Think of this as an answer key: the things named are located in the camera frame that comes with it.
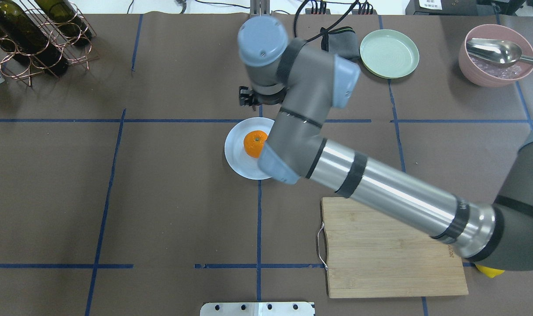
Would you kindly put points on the yellow lemon near board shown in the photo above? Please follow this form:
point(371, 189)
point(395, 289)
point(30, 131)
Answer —
point(489, 272)

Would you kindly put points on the dark wine bottle front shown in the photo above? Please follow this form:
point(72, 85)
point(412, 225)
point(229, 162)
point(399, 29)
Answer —
point(31, 41)

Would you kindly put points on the dark grey folded cloth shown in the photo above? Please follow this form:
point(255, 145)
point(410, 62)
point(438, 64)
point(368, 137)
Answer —
point(341, 41)

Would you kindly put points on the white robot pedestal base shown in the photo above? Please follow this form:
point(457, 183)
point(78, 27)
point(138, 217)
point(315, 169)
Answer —
point(258, 309)

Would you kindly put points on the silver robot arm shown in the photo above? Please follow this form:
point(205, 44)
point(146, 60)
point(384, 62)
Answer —
point(308, 82)

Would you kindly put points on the pink bowl with ice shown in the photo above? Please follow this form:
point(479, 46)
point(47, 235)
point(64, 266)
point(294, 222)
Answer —
point(488, 74)

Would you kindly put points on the metal ice scoop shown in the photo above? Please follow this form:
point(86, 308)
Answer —
point(501, 52)

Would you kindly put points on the dark wine bottle rear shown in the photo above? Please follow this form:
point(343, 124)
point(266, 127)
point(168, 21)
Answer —
point(67, 20)

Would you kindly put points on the dark wine bottle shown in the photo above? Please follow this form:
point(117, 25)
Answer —
point(67, 20)
point(31, 41)

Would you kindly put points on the orange fruit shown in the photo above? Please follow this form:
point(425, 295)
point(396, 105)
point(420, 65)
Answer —
point(253, 143)

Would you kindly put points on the light green plate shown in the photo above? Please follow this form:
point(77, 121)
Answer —
point(389, 54)

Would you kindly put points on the aluminium frame post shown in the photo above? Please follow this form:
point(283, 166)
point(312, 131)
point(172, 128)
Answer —
point(260, 8)

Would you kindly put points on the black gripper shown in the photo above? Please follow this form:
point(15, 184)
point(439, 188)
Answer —
point(270, 99)

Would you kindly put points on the black desktop computer box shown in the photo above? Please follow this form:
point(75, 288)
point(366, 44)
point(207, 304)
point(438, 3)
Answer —
point(450, 8)

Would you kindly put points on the wooden cutting board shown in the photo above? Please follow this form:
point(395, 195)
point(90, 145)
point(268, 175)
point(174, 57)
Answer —
point(371, 255)

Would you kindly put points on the copper wire bottle rack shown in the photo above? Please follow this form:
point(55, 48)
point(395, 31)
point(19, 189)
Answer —
point(18, 66)

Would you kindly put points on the light blue plate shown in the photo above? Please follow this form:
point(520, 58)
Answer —
point(237, 158)

